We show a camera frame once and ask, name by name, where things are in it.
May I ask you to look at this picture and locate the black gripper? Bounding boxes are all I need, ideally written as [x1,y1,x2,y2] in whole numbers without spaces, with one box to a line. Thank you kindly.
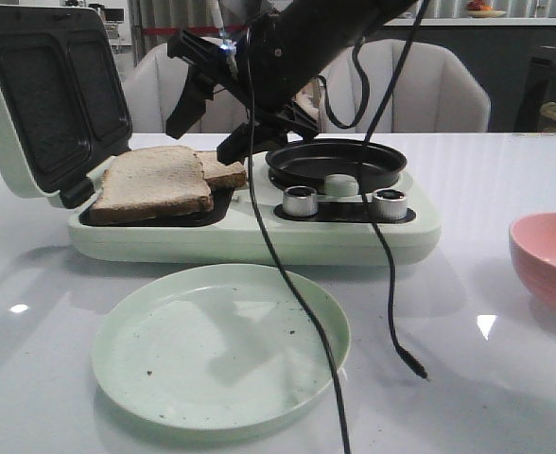
[165,14,320,165]

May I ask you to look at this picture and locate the bread slice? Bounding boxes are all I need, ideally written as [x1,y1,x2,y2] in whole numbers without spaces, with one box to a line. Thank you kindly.
[196,151,248,191]
[89,146,214,225]

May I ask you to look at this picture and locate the green sandwich maker lid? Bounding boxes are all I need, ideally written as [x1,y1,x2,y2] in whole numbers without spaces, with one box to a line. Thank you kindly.
[0,5,132,208]

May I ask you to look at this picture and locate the pink bowl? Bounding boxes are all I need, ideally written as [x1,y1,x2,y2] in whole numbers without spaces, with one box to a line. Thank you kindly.
[509,212,556,309]

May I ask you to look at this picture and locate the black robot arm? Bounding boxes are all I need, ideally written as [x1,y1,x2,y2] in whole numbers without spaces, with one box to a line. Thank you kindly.
[165,1,412,164]

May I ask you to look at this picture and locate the green breakfast maker base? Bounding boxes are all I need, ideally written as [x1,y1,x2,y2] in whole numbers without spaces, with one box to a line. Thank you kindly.
[67,149,443,267]

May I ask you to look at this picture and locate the left grey upholstered chair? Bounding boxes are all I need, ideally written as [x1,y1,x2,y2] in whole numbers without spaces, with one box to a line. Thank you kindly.
[123,44,247,133]

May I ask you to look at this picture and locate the grey upholstered chair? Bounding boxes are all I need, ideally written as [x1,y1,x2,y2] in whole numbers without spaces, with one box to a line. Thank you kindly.
[321,39,491,133]
[123,44,247,133]

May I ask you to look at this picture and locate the left silver control knob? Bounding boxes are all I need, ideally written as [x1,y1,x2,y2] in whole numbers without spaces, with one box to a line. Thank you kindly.
[282,185,319,218]

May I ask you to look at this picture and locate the silver control knob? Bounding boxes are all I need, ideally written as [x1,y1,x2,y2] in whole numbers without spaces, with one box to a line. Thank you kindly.
[282,185,319,218]
[372,188,408,220]

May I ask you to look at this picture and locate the black round frying pan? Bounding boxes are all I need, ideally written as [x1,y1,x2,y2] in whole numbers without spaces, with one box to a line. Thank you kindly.
[265,138,408,193]

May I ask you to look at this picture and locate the right silver control knob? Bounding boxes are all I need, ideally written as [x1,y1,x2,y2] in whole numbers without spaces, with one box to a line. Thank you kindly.
[372,188,408,220]

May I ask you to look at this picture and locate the right grey upholstered chair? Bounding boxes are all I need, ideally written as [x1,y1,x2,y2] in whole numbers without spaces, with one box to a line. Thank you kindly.
[321,39,491,133]

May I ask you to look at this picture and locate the green round plate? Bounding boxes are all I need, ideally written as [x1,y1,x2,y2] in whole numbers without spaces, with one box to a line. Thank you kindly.
[92,264,351,439]

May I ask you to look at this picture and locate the fruit bowl on counter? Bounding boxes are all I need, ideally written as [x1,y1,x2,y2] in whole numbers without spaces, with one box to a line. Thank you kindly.
[465,0,507,18]

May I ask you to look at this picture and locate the grey kitchen counter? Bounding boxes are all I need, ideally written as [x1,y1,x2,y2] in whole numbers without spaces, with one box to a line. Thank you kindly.
[353,17,556,134]

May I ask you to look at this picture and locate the dark appliance at right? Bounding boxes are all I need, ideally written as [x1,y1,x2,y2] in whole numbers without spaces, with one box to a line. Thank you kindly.
[514,45,556,132]

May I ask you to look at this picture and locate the black cable long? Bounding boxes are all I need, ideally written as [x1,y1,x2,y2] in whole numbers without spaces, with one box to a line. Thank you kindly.
[246,27,353,454]

